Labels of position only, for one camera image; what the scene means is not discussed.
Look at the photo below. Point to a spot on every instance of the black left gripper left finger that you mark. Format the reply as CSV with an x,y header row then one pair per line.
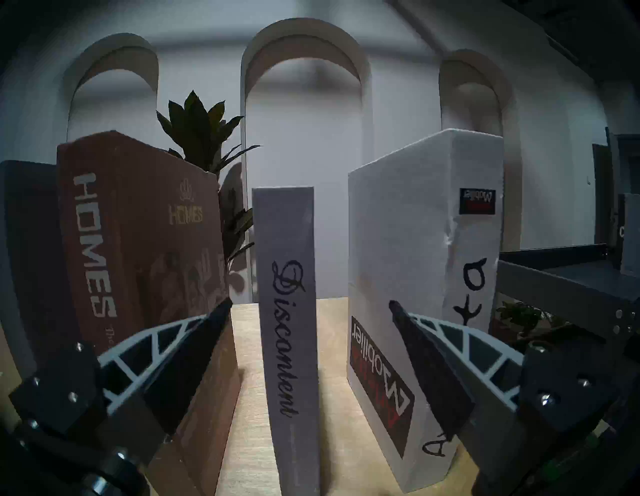
x,y
165,370

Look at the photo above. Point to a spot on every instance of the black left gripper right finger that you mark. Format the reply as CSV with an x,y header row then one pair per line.
x,y
450,370

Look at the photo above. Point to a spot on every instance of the brown Homes book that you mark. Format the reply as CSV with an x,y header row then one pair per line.
x,y
135,240

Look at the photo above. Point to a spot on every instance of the grey Discontent book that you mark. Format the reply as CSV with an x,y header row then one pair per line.
x,y
287,240

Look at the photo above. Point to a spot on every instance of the grey ianra book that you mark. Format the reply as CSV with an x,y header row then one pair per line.
x,y
632,235

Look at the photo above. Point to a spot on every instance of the black metal shelf cart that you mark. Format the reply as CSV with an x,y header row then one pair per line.
x,y
560,285

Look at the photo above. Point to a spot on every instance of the small green floor plant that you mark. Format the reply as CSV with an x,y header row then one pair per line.
x,y
522,317

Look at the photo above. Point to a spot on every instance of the light wooden table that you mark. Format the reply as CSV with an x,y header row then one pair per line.
x,y
335,400

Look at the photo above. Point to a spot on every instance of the white Arietta book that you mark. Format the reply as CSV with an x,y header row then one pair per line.
x,y
400,240

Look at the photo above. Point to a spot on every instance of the grey Special Issue book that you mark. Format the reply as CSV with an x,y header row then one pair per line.
x,y
30,250

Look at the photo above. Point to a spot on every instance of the tall green potted plant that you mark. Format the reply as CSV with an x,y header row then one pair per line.
x,y
197,130

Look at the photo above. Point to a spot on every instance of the dark door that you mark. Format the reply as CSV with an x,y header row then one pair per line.
x,y
615,190

